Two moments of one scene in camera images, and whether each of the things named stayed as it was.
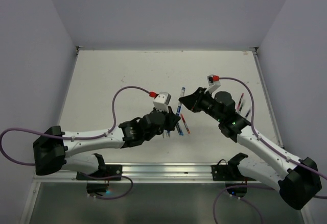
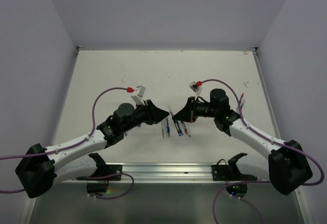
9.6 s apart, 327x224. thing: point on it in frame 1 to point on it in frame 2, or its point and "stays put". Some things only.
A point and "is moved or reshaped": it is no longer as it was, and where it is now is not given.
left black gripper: (171, 118) to (154, 114)
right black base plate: (231, 172) stays put
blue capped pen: (182, 94) is moved or reshaped
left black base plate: (103, 171) stays put
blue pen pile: (178, 128) stays put
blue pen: (180, 129) stays put
